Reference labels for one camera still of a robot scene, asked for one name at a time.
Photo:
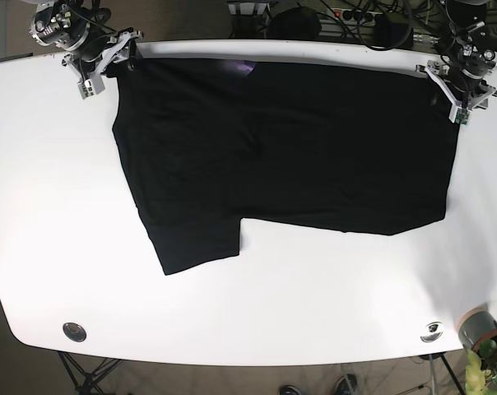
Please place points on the black T-shirt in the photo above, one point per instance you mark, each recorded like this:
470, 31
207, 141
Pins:
206, 143

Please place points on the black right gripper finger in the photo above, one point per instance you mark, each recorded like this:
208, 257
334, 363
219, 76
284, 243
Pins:
110, 72
132, 56

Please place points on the grey plant pot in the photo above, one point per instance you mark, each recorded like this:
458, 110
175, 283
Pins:
475, 327

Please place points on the right silver table grommet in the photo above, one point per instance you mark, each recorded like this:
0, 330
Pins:
432, 332

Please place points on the left gripper body silver black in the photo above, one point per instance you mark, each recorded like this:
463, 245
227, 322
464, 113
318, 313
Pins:
464, 93

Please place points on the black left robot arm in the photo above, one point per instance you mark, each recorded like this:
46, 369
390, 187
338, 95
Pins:
467, 48

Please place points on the right gripper body silver black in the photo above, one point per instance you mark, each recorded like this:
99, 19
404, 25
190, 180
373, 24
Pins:
113, 52

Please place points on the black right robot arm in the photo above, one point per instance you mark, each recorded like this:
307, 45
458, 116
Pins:
69, 25

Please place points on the green potted plant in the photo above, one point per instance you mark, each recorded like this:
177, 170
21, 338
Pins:
481, 369

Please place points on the silver table grommet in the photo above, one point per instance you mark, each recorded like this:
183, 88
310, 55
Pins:
74, 332
432, 332

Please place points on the left silver table grommet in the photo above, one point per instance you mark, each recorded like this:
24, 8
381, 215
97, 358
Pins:
74, 332

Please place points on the black folding table legs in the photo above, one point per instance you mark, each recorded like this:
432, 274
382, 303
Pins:
87, 382

